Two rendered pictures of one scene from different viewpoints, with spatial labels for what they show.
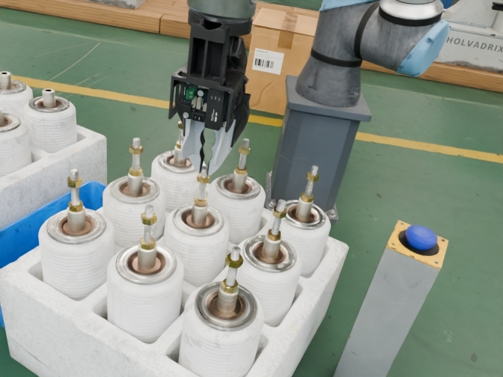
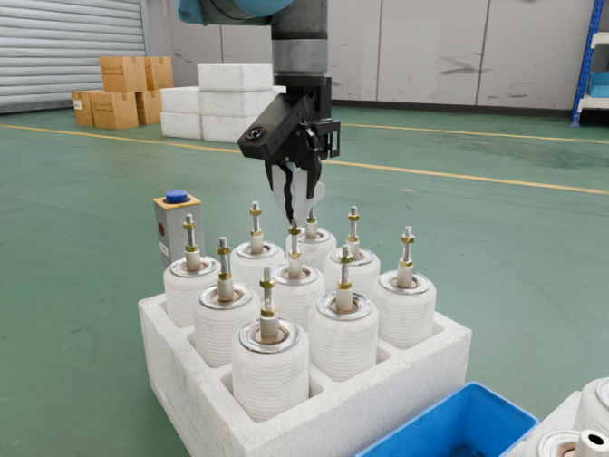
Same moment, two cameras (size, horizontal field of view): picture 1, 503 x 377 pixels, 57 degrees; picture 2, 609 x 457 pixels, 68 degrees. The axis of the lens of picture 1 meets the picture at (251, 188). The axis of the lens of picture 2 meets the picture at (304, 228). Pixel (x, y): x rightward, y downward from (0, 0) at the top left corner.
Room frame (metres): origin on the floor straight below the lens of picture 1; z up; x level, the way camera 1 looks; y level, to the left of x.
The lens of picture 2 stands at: (1.07, 0.41, 0.56)
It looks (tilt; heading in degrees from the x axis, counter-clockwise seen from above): 20 degrees down; 212
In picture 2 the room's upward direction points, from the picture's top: straight up
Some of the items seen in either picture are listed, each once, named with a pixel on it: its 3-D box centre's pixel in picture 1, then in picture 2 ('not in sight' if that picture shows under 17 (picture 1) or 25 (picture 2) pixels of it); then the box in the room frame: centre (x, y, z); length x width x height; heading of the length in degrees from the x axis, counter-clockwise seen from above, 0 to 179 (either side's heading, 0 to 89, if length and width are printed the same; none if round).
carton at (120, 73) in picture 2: not in sight; (123, 73); (-1.71, -3.26, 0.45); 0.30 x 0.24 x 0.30; 95
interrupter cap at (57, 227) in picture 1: (76, 226); (403, 282); (0.48, 0.22, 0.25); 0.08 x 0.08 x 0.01
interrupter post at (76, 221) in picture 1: (76, 218); (404, 275); (0.48, 0.22, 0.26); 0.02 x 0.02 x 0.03
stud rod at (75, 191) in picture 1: (75, 194); (406, 251); (0.48, 0.22, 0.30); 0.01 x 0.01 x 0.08
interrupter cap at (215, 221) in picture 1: (198, 220); (294, 274); (0.54, 0.07, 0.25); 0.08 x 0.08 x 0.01
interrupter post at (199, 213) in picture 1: (199, 212); (294, 267); (0.54, 0.07, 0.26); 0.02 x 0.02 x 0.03
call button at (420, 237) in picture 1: (420, 238); (176, 197); (0.50, -0.23, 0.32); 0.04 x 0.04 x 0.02
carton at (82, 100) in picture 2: not in sight; (95, 107); (-1.59, -3.57, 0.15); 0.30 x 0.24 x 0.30; 2
